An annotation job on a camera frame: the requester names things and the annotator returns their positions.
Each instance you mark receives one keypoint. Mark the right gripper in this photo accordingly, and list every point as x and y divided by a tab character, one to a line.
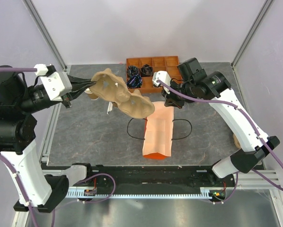
171	100

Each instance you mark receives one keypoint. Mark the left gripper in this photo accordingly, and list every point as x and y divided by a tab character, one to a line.
78	85

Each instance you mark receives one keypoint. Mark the stack of paper cups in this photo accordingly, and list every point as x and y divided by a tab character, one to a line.
91	95

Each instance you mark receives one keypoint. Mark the cardboard cup carrier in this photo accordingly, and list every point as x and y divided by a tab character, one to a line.
113	88
236	142

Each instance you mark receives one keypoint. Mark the orange paper bag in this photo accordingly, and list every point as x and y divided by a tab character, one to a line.
158	135

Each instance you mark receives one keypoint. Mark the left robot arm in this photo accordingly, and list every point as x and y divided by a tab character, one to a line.
23	92

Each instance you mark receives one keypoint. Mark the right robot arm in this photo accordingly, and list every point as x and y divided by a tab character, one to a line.
216	90

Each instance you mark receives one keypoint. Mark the black brown rolled tie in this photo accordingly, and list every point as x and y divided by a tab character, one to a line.
146	71

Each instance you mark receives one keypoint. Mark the blue striped rolled tie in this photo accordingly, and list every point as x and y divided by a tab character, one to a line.
134	82

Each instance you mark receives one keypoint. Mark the white wrapped straw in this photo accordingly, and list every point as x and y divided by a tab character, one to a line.
110	107

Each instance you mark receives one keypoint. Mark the wooden compartment tray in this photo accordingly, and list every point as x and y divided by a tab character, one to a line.
161	63

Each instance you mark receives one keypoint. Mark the dark patterned rolled tie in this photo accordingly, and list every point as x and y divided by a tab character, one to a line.
133	71

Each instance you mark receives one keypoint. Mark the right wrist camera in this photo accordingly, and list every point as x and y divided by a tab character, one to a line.
162	76

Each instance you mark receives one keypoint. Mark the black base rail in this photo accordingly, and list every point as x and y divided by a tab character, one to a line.
153	180

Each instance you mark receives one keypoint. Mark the white cable duct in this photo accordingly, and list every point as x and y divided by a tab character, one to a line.
81	194

